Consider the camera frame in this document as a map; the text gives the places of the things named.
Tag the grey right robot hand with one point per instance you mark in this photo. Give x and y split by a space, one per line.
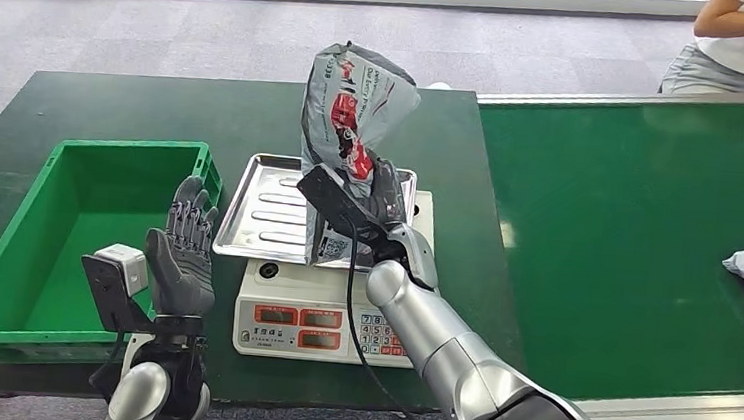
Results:
387 196

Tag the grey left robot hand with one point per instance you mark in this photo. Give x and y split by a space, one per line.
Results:
183 267

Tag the grey parcel bag red print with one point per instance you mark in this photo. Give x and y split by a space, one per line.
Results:
354 94

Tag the ribbed grey right robot arm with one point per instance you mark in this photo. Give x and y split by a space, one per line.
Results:
466 369

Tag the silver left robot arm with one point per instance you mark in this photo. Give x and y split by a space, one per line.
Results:
138 396

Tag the green conveyor belt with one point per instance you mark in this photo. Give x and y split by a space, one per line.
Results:
610 220

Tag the steel scale tray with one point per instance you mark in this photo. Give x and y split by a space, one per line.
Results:
259 206

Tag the white electronic scale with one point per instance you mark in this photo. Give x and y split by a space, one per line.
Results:
286 288

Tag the green plastic crate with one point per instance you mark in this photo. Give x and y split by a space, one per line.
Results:
76 252

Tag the dark green table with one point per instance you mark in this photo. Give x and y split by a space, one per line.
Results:
154 105

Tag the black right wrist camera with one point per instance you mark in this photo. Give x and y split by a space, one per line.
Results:
333 199

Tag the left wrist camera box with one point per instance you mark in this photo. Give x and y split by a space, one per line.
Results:
121 268

